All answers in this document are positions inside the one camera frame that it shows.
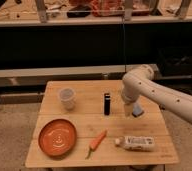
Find wooden stick end effector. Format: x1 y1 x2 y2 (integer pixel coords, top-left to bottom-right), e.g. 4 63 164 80
124 103 134 117

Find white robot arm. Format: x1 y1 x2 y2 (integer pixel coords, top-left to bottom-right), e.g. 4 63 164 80
121 65 192 124

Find black standing eraser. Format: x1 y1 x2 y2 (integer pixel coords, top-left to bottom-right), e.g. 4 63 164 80
104 93 111 115

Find blue sponge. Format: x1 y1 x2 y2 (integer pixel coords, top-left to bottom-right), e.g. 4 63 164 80
132 102 144 117

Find white plastic bottle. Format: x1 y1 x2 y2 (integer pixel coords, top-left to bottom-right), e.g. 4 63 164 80
115 136 155 152

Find orange toy carrot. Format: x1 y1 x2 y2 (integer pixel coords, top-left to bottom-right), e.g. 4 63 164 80
86 130 107 159

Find wooden table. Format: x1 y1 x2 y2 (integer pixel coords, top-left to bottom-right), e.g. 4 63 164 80
25 80 179 168

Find clear plastic cup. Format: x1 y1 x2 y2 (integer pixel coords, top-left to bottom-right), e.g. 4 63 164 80
58 88 75 110

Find orange plate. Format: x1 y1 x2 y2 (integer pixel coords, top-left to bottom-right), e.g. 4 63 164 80
38 119 77 157

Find grey metal bench rail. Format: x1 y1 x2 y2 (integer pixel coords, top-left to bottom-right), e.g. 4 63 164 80
0 64 138 87

